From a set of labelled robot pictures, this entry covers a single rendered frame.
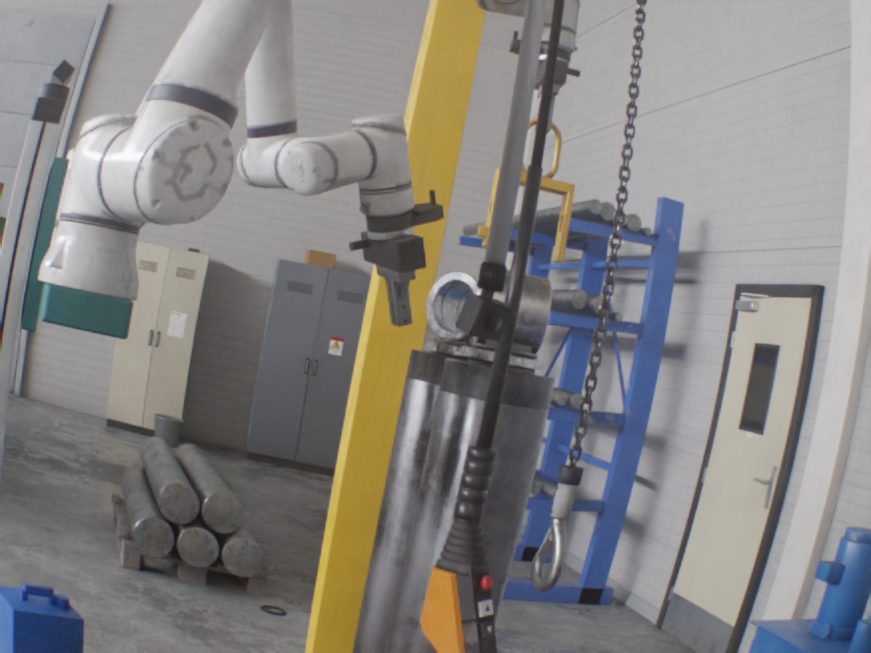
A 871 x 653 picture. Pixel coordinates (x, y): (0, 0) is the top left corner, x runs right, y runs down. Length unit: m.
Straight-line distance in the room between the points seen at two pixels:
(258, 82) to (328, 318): 9.16
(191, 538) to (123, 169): 4.04
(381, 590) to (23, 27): 10.09
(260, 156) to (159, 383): 9.08
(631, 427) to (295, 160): 5.29
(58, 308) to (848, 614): 3.13
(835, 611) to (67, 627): 2.80
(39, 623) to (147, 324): 7.61
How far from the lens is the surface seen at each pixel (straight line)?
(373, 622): 2.58
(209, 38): 1.64
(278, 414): 11.02
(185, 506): 5.53
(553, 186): 2.25
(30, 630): 3.55
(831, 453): 5.10
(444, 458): 2.18
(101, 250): 1.72
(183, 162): 1.56
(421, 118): 3.45
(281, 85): 1.90
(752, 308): 6.19
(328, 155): 1.79
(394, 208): 1.89
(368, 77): 11.77
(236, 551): 5.54
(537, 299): 2.19
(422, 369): 2.49
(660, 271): 6.95
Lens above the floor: 1.51
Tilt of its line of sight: 1 degrees up
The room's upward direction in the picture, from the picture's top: 11 degrees clockwise
